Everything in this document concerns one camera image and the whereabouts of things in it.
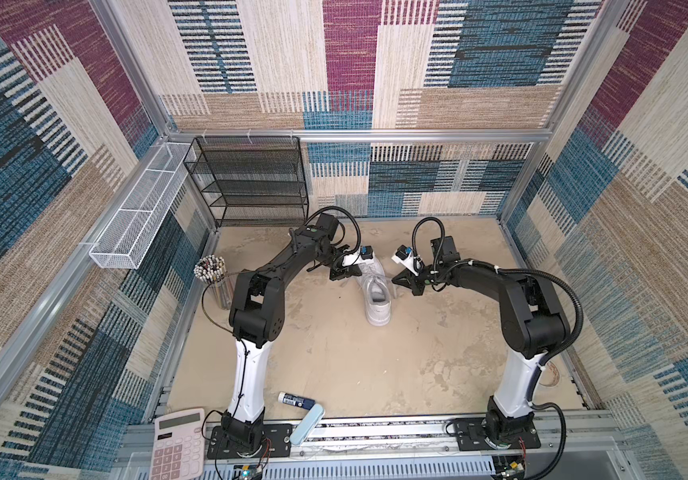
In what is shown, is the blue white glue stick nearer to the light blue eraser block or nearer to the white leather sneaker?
the light blue eraser block

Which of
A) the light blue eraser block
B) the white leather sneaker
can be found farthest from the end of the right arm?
the light blue eraser block

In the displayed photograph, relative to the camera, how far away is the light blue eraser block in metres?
0.73

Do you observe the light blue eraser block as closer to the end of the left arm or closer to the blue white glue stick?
the blue white glue stick

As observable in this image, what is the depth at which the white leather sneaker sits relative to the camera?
0.89m

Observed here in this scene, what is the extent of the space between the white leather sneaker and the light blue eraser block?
287mm

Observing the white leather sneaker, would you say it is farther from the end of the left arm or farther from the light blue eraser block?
the light blue eraser block

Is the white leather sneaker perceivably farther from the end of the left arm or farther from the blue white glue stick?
the blue white glue stick

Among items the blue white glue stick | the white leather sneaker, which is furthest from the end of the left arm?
the blue white glue stick

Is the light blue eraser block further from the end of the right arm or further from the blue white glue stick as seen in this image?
the end of the right arm
